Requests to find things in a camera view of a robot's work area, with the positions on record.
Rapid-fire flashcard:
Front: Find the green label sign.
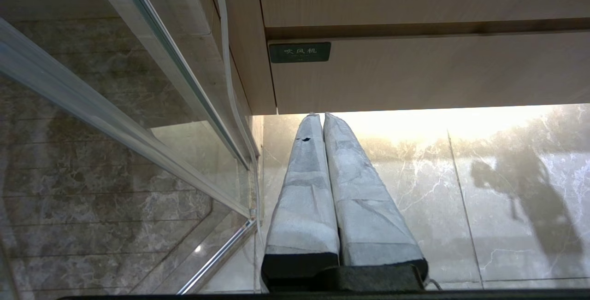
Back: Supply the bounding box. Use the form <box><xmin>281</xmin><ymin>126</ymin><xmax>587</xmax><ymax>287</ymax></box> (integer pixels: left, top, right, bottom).
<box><xmin>269</xmin><ymin>42</ymin><xmax>331</xmax><ymax>64</ymax></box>

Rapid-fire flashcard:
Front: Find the light wooden vanity drawer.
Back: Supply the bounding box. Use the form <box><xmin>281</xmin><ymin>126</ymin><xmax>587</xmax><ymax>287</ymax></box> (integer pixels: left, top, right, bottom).
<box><xmin>267</xmin><ymin>30</ymin><xmax>590</xmax><ymax>115</ymax></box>

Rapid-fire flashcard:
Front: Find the aluminium shower track rail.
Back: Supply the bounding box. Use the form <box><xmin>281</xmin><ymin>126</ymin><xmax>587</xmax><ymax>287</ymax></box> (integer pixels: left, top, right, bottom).
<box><xmin>85</xmin><ymin>0</ymin><xmax>261</xmax><ymax>170</ymax></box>

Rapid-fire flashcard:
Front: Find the aluminium glass door bar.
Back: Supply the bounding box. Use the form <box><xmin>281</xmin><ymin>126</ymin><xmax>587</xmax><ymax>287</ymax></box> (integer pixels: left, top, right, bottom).
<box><xmin>0</xmin><ymin>17</ymin><xmax>252</xmax><ymax>218</ymax></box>

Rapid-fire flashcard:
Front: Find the thin white cable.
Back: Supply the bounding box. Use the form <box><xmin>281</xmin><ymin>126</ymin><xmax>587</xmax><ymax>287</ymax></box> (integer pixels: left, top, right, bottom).
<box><xmin>208</xmin><ymin>0</ymin><xmax>267</xmax><ymax>257</ymax></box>

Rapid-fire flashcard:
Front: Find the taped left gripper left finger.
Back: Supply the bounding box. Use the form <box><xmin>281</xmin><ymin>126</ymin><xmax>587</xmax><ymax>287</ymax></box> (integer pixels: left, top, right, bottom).
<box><xmin>260</xmin><ymin>113</ymin><xmax>341</xmax><ymax>292</ymax></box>

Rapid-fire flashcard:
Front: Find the chrome floor rail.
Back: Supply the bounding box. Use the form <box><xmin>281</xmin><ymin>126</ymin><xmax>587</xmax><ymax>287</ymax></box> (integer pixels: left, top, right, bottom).
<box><xmin>177</xmin><ymin>218</ymin><xmax>258</xmax><ymax>295</ymax></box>

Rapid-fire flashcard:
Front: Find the clear glass shower panel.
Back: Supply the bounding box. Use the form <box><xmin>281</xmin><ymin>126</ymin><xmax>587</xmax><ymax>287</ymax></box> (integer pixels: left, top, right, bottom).
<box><xmin>0</xmin><ymin>0</ymin><xmax>260</xmax><ymax>300</ymax></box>

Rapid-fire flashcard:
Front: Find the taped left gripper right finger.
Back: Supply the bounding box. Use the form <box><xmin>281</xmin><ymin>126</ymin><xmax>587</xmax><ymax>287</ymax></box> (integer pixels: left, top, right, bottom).
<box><xmin>324</xmin><ymin>112</ymin><xmax>430</xmax><ymax>288</ymax></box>

